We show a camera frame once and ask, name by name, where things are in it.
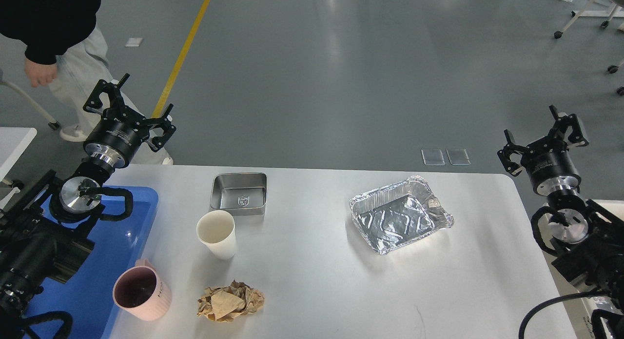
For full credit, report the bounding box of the crumpled brown paper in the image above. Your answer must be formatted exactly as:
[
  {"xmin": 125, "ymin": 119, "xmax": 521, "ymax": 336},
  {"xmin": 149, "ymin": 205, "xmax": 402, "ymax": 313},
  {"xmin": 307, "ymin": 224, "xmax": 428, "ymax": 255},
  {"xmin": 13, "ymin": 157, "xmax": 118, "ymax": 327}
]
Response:
[{"xmin": 196, "ymin": 280, "xmax": 266, "ymax": 322}]

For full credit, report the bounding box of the cream plastic bin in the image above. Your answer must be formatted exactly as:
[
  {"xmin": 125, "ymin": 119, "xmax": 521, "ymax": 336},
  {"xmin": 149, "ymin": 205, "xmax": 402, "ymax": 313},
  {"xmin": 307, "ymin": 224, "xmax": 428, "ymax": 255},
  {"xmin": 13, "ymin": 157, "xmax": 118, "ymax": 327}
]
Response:
[{"xmin": 544, "ymin": 199, "xmax": 624, "ymax": 339}]

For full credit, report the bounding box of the clear floor plate right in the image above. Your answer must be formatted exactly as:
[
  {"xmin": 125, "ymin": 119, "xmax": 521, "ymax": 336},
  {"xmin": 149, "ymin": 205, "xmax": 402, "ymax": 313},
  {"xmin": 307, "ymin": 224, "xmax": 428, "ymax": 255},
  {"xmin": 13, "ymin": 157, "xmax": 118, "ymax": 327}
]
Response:
[{"xmin": 446, "ymin": 148, "xmax": 471, "ymax": 165}]

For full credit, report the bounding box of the clear floor plate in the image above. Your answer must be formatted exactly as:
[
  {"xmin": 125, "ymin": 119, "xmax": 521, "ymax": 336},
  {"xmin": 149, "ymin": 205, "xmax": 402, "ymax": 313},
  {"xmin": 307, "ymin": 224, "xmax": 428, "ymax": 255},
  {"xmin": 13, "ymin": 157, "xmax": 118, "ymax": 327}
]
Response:
[
  {"xmin": 446, "ymin": 148, "xmax": 471, "ymax": 165},
  {"xmin": 421, "ymin": 149, "xmax": 446, "ymax": 166}
]

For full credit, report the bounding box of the white paper cup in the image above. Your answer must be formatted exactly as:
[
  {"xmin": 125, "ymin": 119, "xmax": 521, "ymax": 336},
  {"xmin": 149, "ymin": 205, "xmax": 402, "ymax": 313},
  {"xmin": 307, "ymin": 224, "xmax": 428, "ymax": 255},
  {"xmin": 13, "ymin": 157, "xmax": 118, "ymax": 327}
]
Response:
[{"xmin": 196, "ymin": 210, "xmax": 237, "ymax": 260}]

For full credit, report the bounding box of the white side table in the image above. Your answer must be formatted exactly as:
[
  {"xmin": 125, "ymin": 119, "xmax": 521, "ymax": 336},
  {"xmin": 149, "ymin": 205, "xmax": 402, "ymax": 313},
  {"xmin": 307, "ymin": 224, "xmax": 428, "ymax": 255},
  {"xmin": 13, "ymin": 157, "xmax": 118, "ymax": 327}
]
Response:
[{"xmin": 0, "ymin": 126, "xmax": 37, "ymax": 186}]

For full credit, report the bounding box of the pink ribbed mug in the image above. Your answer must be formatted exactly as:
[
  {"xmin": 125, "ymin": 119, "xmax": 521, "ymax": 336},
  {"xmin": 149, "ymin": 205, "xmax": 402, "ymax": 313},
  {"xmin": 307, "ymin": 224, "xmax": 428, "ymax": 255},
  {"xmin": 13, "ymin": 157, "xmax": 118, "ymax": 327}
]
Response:
[{"xmin": 112, "ymin": 259, "xmax": 172, "ymax": 321}]

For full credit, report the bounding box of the aluminium foil tray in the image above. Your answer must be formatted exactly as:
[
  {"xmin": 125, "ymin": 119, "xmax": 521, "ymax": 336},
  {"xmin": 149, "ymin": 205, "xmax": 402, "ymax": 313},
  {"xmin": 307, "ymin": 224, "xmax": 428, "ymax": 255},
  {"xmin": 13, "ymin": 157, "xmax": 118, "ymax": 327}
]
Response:
[{"xmin": 349, "ymin": 175, "xmax": 454, "ymax": 255}]

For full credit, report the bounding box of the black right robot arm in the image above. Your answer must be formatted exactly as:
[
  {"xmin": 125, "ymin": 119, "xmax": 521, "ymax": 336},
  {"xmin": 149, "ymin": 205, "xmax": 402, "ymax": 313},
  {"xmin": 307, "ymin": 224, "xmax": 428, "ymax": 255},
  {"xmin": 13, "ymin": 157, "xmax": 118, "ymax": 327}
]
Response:
[{"xmin": 497, "ymin": 105, "xmax": 624, "ymax": 339}]

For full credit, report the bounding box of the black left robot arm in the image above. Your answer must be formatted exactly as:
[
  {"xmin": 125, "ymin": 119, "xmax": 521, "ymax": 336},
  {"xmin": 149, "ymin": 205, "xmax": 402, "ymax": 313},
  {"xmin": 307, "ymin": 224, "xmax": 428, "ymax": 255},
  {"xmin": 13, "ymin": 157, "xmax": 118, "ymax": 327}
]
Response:
[{"xmin": 0, "ymin": 74, "xmax": 176, "ymax": 339}]

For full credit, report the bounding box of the clear floor plate left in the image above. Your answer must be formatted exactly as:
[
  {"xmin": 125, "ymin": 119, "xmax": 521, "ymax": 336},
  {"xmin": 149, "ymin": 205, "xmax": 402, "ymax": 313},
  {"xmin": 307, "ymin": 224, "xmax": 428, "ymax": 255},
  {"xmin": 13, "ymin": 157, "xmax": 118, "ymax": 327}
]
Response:
[{"xmin": 421, "ymin": 149, "xmax": 446, "ymax": 166}]

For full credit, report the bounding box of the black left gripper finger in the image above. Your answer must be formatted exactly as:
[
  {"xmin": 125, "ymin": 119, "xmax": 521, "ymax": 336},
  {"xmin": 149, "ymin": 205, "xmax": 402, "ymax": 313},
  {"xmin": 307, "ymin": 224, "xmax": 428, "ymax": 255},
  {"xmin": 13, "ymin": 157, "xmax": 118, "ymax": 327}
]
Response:
[
  {"xmin": 83, "ymin": 74, "xmax": 131, "ymax": 115},
  {"xmin": 142, "ymin": 103, "xmax": 176, "ymax": 152}
]

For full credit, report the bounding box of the person's hand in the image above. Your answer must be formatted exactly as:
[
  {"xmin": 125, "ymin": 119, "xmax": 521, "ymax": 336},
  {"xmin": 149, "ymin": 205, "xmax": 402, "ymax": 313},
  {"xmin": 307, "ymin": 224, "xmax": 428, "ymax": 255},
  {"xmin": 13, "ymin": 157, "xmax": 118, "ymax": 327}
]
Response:
[{"xmin": 24, "ymin": 58, "xmax": 58, "ymax": 88}]

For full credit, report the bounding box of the stainless steel rectangular container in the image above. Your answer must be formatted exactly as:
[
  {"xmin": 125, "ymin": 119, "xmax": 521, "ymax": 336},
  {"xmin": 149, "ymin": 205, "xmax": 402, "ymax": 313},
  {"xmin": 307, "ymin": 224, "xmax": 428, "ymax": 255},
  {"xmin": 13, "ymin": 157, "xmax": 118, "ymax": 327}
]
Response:
[{"xmin": 210, "ymin": 172, "xmax": 268, "ymax": 217}]

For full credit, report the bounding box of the white wheeled frame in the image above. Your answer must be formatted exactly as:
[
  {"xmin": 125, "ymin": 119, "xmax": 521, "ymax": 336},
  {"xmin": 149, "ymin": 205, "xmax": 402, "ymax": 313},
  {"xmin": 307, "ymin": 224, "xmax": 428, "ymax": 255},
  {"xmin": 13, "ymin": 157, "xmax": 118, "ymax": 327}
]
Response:
[{"xmin": 554, "ymin": 0, "xmax": 624, "ymax": 96}]

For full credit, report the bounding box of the blue plastic tray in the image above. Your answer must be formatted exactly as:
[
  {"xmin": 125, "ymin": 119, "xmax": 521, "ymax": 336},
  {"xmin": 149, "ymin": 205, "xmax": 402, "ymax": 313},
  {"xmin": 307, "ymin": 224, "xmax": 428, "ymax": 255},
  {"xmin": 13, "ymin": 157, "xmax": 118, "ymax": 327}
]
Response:
[{"xmin": 24, "ymin": 186, "xmax": 158, "ymax": 339}]

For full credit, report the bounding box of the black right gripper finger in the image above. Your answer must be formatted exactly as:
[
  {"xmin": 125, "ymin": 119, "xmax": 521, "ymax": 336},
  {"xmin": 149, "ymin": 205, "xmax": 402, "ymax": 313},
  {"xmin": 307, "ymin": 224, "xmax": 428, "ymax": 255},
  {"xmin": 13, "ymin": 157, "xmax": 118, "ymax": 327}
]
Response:
[
  {"xmin": 549, "ymin": 105, "xmax": 590, "ymax": 151},
  {"xmin": 497, "ymin": 129, "xmax": 528, "ymax": 177}
]

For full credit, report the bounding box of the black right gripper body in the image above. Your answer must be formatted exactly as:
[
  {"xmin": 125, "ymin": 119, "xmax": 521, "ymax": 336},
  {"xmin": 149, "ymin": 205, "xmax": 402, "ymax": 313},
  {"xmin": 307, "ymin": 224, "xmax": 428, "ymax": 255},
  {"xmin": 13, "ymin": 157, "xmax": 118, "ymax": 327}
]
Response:
[{"xmin": 521, "ymin": 137, "xmax": 581, "ymax": 193}]

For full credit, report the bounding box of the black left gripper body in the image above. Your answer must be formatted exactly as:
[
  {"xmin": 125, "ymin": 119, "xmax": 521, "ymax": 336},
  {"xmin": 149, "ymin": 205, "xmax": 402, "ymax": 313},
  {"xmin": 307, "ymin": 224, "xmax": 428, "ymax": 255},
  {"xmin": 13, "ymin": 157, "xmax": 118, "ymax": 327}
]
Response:
[{"xmin": 84, "ymin": 109, "xmax": 148, "ymax": 169}]

